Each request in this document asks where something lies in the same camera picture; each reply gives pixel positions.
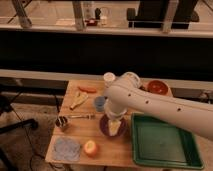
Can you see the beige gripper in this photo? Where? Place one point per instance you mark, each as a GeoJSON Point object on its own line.
{"type": "Point", "coordinates": [114, 126]}

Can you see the yellow banana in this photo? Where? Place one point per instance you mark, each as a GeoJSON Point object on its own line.
{"type": "Point", "coordinates": [79, 98]}

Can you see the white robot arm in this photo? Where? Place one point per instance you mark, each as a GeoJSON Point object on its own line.
{"type": "Point", "coordinates": [123, 92]}

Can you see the blue plastic cup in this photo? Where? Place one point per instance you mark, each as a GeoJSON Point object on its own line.
{"type": "Point", "coordinates": [99, 103]}

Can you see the white paper cup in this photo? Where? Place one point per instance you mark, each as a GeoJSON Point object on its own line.
{"type": "Point", "coordinates": [108, 78]}

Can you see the purple bowl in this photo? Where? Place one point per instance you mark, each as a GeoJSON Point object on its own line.
{"type": "Point", "coordinates": [103, 124]}

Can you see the orange apple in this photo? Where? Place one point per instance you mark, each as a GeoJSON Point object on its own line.
{"type": "Point", "coordinates": [90, 148]}

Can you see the orange carrot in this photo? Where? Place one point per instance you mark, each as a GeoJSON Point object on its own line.
{"type": "Point", "coordinates": [87, 89]}

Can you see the green plastic tray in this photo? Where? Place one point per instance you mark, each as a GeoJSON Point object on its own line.
{"type": "Point", "coordinates": [158, 144]}

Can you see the dark red grapes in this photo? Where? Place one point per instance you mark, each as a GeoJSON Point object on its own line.
{"type": "Point", "coordinates": [143, 88]}

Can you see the blue cloth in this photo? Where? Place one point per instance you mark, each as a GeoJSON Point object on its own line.
{"type": "Point", "coordinates": [66, 149]}

